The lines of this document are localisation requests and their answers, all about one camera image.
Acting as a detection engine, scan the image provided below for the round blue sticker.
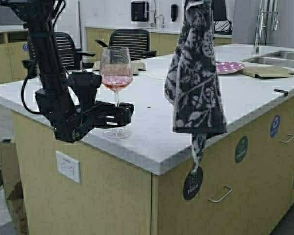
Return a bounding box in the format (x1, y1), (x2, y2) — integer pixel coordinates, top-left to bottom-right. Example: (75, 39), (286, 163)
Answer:
(269, 115), (281, 138)

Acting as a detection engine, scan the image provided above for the black computer monitor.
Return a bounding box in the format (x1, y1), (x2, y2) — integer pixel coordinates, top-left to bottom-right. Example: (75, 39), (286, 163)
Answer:
(212, 0), (227, 22)

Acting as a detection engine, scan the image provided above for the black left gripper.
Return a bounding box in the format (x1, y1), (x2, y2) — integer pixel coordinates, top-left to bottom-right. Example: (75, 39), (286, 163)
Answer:
(53, 101), (134, 143)

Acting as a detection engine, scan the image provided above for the island chrome faucet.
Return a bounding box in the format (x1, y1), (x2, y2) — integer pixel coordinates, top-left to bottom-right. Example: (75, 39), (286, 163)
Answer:
(253, 0), (279, 55)

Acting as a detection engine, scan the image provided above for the metal drawer handle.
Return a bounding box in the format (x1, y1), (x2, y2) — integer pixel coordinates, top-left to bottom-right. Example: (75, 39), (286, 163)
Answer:
(208, 186), (233, 204)

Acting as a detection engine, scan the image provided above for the round black trash sticker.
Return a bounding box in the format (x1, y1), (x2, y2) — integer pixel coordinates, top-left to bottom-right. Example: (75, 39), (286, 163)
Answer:
(182, 166), (203, 201)

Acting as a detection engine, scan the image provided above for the tan cutting board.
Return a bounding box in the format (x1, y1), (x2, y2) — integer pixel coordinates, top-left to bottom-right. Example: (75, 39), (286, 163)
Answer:
(239, 66), (294, 79)

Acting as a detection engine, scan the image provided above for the black mesh office chair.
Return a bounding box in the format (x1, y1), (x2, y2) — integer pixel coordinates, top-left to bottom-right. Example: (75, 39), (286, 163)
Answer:
(95, 29), (157, 61)

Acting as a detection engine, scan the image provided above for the island stainless sink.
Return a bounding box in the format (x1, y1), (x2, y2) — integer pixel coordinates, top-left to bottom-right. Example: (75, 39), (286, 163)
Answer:
(243, 50), (294, 69)

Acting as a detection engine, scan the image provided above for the wooden kitchen island cabinet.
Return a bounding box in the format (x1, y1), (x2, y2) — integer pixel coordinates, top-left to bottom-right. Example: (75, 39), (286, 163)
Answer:
(12, 95), (294, 235)

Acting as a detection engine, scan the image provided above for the white round plate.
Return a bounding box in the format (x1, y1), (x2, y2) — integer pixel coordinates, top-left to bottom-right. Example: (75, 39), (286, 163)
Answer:
(146, 68), (168, 80)

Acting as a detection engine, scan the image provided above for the black soap dispenser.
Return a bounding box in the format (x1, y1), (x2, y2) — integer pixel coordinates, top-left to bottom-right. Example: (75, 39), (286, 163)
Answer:
(171, 4), (178, 22)

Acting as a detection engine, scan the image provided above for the black paper towel dispenser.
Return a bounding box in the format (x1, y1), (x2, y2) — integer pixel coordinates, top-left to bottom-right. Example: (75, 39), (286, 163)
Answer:
(131, 1), (149, 22)

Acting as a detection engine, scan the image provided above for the grey floral patterned towel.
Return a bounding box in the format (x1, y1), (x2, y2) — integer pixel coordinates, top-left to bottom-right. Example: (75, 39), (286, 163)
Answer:
(164, 0), (227, 174)

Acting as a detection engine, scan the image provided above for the round green sticker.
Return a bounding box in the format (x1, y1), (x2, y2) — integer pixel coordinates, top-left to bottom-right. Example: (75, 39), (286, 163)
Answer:
(234, 136), (248, 164)

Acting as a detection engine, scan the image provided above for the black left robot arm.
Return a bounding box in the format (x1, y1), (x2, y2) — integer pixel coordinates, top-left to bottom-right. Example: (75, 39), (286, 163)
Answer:
(0, 0), (134, 143)

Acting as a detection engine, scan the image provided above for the white island outlet plate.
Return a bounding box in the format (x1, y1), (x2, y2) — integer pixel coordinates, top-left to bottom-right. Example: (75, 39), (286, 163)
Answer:
(55, 151), (81, 184)

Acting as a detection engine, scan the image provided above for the wine glass with pink liquid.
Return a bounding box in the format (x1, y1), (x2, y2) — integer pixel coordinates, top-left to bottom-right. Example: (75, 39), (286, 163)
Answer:
(99, 46), (133, 141)

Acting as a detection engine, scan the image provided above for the pink polka dot plate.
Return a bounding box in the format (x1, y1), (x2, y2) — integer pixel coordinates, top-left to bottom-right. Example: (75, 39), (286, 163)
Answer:
(217, 62), (245, 75)

